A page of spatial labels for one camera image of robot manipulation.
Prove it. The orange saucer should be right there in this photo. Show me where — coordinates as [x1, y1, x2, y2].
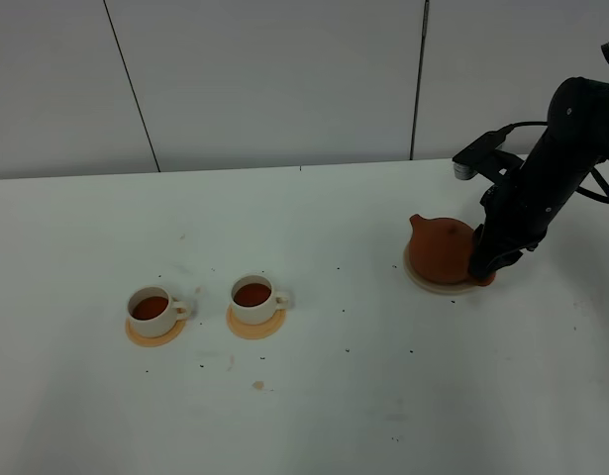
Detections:
[226, 305, 287, 340]
[125, 317, 186, 347]

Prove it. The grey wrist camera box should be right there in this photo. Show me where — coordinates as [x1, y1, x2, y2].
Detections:
[453, 127, 512, 184]

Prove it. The left orange saucer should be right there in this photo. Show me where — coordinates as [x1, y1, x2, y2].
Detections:
[125, 317, 186, 347]

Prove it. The brown clay teapot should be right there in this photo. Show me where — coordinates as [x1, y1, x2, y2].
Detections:
[408, 214, 496, 287]

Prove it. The white teacup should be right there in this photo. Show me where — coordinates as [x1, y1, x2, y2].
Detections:
[127, 286, 192, 338]
[230, 274, 291, 326]

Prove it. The black camera cable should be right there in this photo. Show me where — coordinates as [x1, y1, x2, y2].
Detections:
[499, 121, 551, 136]

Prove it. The right orange saucer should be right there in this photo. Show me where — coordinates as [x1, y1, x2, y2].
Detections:
[226, 305, 287, 340]

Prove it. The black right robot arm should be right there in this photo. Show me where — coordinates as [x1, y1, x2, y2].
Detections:
[454, 77, 609, 281]

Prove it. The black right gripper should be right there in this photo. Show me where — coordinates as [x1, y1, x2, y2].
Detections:
[468, 157, 595, 280]

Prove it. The right white teacup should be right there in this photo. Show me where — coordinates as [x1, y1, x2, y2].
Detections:
[230, 274, 291, 326]

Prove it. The beige round teapot coaster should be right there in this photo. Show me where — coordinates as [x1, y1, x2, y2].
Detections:
[403, 244, 478, 295]

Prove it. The left white teacup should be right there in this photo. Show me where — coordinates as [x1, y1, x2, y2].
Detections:
[127, 286, 192, 338]

